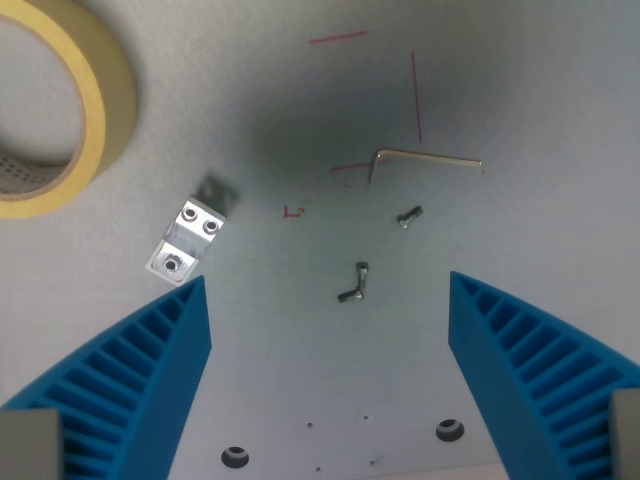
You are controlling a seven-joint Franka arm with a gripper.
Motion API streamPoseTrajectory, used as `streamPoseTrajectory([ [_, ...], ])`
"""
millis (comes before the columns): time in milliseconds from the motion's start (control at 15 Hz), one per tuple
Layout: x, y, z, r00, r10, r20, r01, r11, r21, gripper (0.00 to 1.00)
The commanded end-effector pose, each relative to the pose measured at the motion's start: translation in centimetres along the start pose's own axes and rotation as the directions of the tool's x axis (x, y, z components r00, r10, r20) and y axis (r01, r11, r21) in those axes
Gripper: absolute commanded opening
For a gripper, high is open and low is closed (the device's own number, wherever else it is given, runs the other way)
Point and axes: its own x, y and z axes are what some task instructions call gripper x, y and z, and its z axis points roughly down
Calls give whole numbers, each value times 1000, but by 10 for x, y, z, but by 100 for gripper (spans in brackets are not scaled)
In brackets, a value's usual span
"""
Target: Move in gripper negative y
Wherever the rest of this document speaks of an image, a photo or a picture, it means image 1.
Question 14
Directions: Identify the yellow masking tape roll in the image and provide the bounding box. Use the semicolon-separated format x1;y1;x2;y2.
0;0;138;220

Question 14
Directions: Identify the aluminium bracket block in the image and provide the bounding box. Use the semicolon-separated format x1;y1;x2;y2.
145;172;243;288

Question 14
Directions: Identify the brass hex allen key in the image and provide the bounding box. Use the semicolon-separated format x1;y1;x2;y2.
368;148;485;186

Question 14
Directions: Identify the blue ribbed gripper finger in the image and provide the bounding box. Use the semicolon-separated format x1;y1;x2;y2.
0;274;213;480
447;270;640;480

